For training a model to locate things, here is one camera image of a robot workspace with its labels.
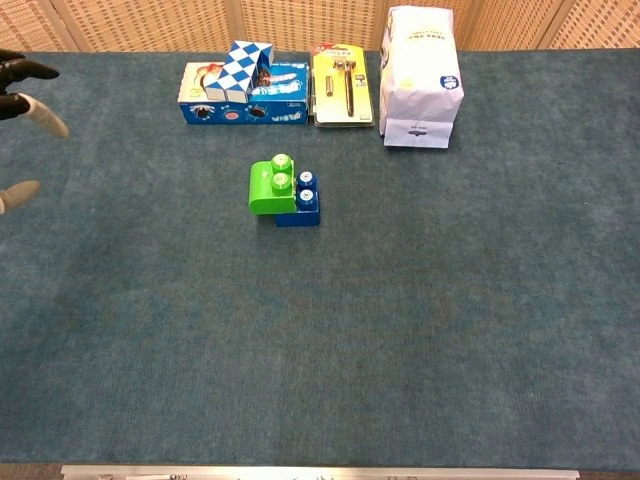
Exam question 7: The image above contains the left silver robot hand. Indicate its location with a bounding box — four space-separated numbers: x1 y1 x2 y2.
0 49 71 216

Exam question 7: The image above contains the green toy brick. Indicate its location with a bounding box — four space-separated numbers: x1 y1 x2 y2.
248 153 297 216

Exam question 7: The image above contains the blue toy brick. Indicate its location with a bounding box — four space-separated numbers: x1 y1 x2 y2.
273 170 322 229

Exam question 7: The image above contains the woven wooden folding screen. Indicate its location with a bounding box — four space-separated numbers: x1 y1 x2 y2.
0 0 640 53

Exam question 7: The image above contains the blue white snake puzzle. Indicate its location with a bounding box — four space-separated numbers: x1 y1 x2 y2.
203 40 275 104

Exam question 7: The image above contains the blue printed cardboard box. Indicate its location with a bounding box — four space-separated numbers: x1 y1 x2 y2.
177 61 310 126

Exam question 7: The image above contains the yellow razor blister pack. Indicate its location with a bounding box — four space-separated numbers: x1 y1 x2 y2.
310 43 376 129

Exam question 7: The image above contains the teal felt table cloth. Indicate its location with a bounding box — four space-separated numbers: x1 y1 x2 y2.
0 48 640 471

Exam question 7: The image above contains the white paper bag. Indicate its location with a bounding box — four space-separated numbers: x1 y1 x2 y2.
378 5 465 151

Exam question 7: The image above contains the aluminium profile rail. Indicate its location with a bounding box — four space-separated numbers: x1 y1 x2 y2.
59 463 581 480

